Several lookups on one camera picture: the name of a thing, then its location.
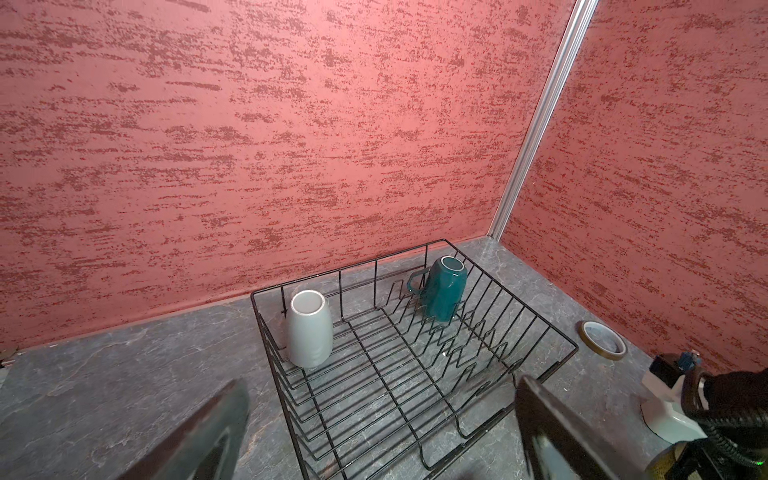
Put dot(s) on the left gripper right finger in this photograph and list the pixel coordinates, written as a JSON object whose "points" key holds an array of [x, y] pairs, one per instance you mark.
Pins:
{"points": [[558, 444]]}

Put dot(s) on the dark green mug white inside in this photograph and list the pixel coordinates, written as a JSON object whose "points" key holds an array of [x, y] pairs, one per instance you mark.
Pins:
{"points": [[439, 288]]}

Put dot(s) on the olive green glass cup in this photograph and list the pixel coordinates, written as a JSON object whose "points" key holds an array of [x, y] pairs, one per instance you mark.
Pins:
{"points": [[662, 463]]}

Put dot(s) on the grey white mug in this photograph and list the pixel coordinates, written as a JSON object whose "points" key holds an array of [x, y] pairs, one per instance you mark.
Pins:
{"points": [[309, 329]]}

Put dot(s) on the black wire dish rack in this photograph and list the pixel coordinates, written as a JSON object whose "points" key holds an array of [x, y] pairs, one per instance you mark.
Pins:
{"points": [[401, 395]]}

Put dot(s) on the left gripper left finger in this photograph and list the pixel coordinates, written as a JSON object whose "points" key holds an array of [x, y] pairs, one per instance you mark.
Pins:
{"points": [[204, 446]]}

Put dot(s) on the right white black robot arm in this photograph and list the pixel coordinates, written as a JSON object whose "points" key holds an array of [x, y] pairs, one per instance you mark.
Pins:
{"points": [[731, 410]]}

